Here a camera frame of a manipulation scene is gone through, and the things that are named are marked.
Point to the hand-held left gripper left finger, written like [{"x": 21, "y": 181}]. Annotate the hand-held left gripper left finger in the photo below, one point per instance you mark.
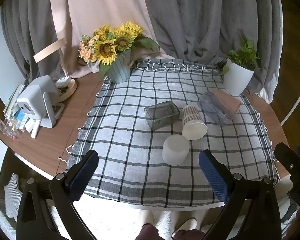
[{"x": 83, "y": 175}]

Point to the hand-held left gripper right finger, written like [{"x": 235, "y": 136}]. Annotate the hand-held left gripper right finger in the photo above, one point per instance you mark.
[{"x": 213, "y": 177}]

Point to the white cup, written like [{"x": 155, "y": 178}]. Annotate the white cup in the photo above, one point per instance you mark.
[{"x": 176, "y": 151}]

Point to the patterned paper cup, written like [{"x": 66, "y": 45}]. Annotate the patterned paper cup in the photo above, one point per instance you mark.
[{"x": 193, "y": 126}]

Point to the clear bluish plastic cup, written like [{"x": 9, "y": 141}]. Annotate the clear bluish plastic cup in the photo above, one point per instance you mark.
[{"x": 213, "y": 108}]

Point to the pink cup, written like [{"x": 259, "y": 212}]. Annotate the pink cup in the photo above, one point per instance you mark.
[{"x": 230, "y": 102}]

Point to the grey transparent square cup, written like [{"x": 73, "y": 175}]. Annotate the grey transparent square cup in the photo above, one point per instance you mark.
[{"x": 161, "y": 115}]

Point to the white hoop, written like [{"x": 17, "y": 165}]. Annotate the white hoop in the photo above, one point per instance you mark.
[{"x": 296, "y": 100}]

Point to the beige slipper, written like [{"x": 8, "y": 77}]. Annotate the beige slipper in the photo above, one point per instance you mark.
[{"x": 186, "y": 226}]

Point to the checkered grey tablecloth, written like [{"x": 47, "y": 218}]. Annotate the checkered grey tablecloth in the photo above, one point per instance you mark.
[{"x": 130, "y": 140}]

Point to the person's right leg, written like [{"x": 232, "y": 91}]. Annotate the person's right leg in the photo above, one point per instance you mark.
[{"x": 190, "y": 235}]

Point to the person's leg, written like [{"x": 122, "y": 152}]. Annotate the person's leg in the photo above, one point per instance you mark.
[
  {"x": 190, "y": 235},
  {"x": 148, "y": 232}
]

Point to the striped cloth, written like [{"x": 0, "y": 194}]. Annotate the striped cloth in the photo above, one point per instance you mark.
[{"x": 12, "y": 195}]

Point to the wooden desk lamp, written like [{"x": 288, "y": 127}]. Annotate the wooden desk lamp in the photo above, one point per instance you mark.
[{"x": 67, "y": 92}]

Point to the person's left leg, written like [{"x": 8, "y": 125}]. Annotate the person's left leg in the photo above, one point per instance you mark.
[{"x": 148, "y": 232}]

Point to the white projector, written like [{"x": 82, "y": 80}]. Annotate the white projector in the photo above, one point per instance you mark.
[{"x": 37, "y": 97}]

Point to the white plant pot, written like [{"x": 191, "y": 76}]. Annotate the white plant pot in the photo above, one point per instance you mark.
[{"x": 237, "y": 78}]

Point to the clear plastic bottle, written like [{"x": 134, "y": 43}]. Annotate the clear plastic bottle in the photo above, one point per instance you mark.
[{"x": 2, "y": 126}]

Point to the stack of books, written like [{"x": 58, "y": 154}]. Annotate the stack of books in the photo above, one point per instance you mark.
[{"x": 14, "y": 102}]

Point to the green potted plant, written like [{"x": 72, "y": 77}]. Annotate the green potted plant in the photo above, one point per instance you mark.
[{"x": 244, "y": 53}]

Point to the blue ribbed vase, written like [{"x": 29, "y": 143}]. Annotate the blue ribbed vase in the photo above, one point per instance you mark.
[{"x": 120, "y": 70}]

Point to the sunflower bouquet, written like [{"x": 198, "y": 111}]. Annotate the sunflower bouquet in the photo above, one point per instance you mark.
[{"x": 107, "y": 45}]

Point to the grey curtain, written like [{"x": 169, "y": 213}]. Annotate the grey curtain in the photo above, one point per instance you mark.
[
  {"x": 210, "y": 17},
  {"x": 32, "y": 17}
]

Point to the pink curtain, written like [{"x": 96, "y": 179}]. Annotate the pink curtain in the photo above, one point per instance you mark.
[{"x": 102, "y": 5}]

